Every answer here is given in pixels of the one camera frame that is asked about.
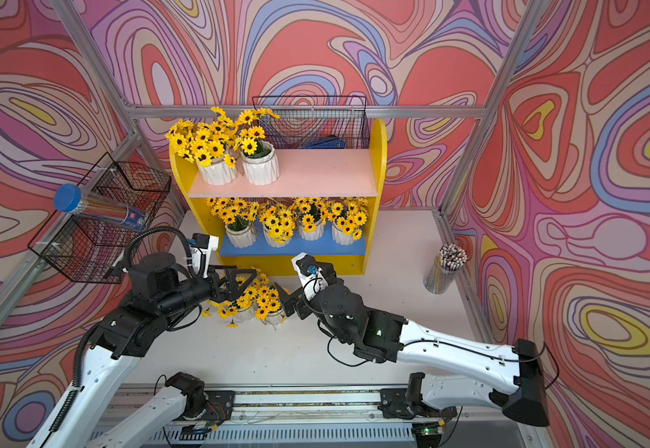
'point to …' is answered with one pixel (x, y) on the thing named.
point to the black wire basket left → (88, 250)
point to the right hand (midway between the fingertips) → (295, 280)
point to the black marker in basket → (114, 265)
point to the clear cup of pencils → (444, 269)
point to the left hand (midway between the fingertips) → (248, 272)
